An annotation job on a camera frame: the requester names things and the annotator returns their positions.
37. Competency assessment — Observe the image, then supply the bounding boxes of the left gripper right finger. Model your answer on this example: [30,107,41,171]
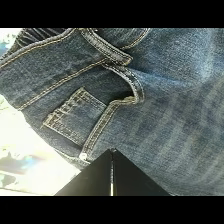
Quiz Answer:
[112,148,171,197]

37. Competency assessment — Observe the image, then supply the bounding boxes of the blue jeans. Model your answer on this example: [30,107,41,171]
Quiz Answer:
[0,27,224,197]

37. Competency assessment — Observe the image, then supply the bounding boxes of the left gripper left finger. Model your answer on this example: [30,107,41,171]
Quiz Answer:
[54,148,114,197]

